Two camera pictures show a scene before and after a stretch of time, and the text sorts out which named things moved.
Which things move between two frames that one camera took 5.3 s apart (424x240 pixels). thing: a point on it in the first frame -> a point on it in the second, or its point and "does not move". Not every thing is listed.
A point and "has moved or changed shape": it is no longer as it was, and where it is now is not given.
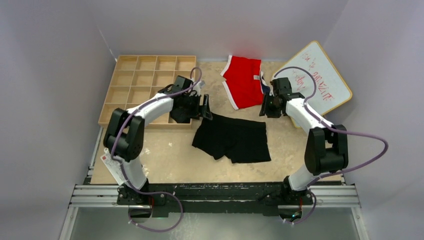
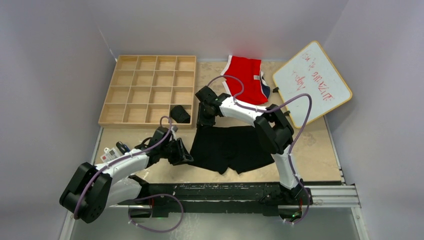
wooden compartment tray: [135, 78] does not move
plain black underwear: [242, 140] has moved or changed shape
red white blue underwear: [245, 82] does not move
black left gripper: [196, 112] -> [181, 156]
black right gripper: [269, 114] -> [201, 120]
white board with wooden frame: [313, 75] does not move
